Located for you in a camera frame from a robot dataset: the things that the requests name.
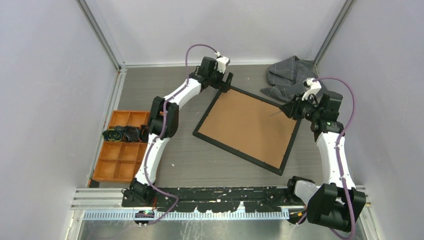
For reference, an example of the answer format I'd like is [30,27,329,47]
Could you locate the black picture frame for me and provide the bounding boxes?
[192,86,301,176]

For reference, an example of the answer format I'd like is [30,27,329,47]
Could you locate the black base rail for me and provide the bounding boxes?
[121,186,319,214]

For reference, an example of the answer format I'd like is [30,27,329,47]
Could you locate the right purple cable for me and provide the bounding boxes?
[296,77,358,239]

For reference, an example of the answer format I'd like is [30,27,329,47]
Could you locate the orange wooden divided tray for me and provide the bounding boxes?
[91,110,150,183]

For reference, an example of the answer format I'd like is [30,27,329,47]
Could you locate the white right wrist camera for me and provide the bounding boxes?
[301,78,322,101]

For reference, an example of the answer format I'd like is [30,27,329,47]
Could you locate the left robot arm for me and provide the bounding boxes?
[124,56,233,207]

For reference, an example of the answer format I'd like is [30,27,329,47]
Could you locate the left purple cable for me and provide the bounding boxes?
[142,43,221,227]

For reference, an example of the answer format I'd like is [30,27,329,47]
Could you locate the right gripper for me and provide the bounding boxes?
[280,92,323,122]

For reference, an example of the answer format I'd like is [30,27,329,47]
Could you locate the purple cable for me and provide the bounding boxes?
[142,43,221,227]
[296,77,358,239]

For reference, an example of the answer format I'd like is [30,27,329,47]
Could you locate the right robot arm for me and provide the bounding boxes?
[280,91,366,233]

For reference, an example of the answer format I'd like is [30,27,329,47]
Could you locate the grey checked cloth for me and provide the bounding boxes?
[260,55,317,103]

